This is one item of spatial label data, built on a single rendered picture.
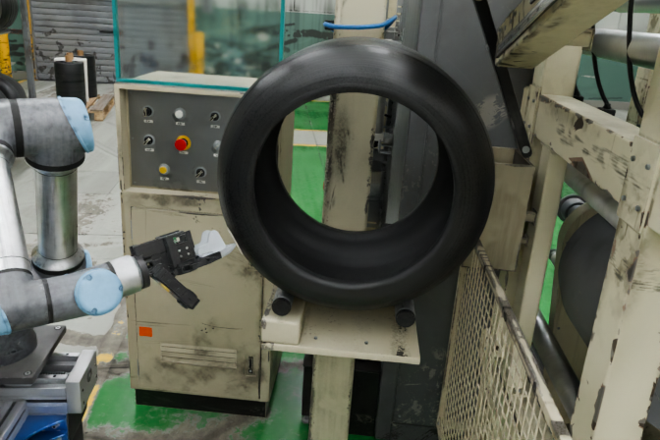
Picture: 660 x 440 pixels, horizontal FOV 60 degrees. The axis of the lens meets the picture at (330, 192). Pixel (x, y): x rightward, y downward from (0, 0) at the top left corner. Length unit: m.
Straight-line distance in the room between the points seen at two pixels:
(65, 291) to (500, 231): 1.06
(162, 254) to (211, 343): 1.10
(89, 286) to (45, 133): 0.36
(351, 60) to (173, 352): 1.51
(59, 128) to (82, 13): 9.72
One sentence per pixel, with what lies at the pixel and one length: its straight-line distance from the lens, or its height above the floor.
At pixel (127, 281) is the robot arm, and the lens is 1.15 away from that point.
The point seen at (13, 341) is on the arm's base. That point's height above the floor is 0.77.
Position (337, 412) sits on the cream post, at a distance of 1.94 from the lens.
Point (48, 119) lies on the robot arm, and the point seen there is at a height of 1.31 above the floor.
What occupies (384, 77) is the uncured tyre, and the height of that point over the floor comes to 1.43.
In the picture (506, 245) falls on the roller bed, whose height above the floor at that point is 0.98.
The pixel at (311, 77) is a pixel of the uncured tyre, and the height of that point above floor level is 1.42.
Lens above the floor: 1.55
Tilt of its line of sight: 18 degrees down
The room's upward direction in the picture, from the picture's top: 4 degrees clockwise
